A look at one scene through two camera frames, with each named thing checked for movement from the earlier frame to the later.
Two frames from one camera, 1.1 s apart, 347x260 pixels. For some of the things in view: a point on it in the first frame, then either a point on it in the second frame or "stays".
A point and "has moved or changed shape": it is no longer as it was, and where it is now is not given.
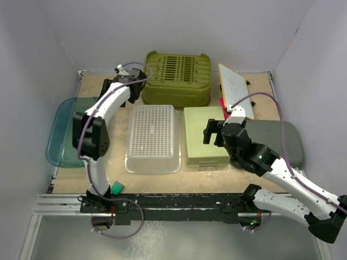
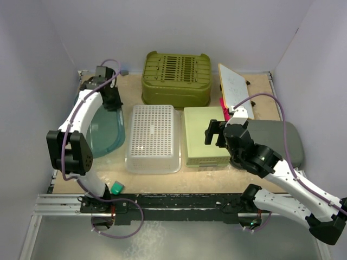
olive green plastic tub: [179, 80] stays
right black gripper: [213, 127] stays
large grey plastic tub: [269, 133] stays
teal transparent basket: [59, 149] has moved or changed shape
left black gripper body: [137, 97] → [114, 102]
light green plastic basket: [197, 154] stays
